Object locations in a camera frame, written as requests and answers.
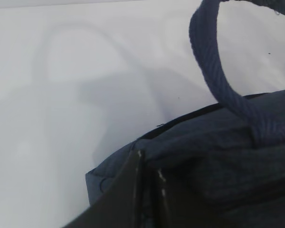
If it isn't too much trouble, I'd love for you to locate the navy blue lunch bag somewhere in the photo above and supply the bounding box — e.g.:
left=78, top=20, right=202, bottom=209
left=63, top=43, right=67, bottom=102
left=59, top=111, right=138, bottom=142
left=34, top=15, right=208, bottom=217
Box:
left=86, top=0, right=285, bottom=228

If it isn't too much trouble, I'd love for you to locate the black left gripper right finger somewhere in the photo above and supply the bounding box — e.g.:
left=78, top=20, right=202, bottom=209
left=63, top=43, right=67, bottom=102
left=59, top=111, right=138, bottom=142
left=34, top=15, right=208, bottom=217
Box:
left=150, top=169, right=172, bottom=228

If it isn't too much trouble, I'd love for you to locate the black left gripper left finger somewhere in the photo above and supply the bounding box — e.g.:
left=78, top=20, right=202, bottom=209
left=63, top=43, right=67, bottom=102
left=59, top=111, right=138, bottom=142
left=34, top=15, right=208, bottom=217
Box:
left=66, top=150, right=144, bottom=228

